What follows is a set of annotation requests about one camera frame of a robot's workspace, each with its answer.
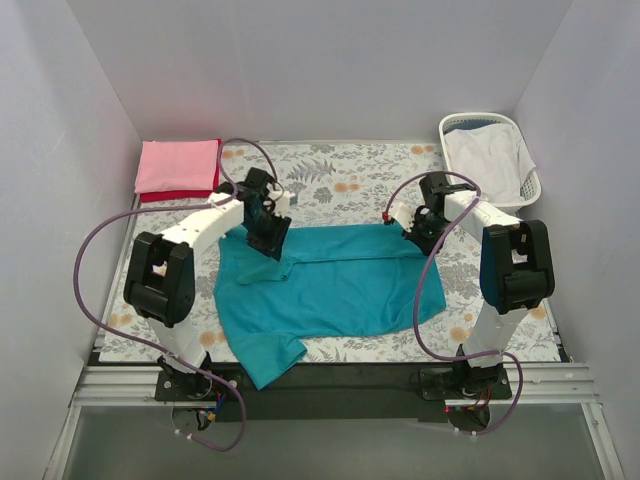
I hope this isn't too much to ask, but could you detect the teal t shirt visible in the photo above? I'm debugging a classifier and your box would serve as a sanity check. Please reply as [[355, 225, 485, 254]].
[[214, 224, 446, 388]]

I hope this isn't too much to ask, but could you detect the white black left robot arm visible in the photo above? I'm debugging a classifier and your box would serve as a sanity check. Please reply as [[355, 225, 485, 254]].
[[124, 167, 297, 400]]

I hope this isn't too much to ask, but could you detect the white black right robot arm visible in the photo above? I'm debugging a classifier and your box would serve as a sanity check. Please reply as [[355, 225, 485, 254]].
[[391, 171, 555, 399]]

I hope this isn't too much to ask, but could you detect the white t shirt in basket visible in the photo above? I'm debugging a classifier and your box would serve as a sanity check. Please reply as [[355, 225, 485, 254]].
[[444, 123, 536, 204]]

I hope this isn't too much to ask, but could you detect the white laundry basket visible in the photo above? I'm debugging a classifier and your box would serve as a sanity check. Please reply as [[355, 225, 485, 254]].
[[439, 112, 542, 213]]

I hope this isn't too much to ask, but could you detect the red folded t shirt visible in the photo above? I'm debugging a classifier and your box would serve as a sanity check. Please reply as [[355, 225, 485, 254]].
[[138, 138, 224, 204]]

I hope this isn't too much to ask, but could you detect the pink folded t shirt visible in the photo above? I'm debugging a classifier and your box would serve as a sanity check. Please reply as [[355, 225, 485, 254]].
[[133, 139, 222, 195]]

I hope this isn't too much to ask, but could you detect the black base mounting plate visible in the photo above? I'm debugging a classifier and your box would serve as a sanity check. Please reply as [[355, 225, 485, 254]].
[[154, 363, 517, 428]]

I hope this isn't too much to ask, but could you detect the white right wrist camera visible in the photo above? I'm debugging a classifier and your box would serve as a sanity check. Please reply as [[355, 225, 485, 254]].
[[382, 202, 415, 233]]

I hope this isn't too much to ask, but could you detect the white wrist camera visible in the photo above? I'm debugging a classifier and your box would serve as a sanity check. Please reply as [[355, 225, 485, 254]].
[[269, 182, 298, 217], [382, 202, 415, 233]]

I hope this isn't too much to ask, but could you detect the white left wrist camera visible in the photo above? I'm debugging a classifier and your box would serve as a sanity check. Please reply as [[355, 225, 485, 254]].
[[269, 182, 298, 217]]

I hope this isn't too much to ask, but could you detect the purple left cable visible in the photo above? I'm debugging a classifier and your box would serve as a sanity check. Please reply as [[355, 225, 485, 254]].
[[73, 138, 276, 453]]

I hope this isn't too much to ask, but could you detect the aluminium frame rail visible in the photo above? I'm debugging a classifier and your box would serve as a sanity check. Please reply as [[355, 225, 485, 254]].
[[47, 363, 624, 479]]

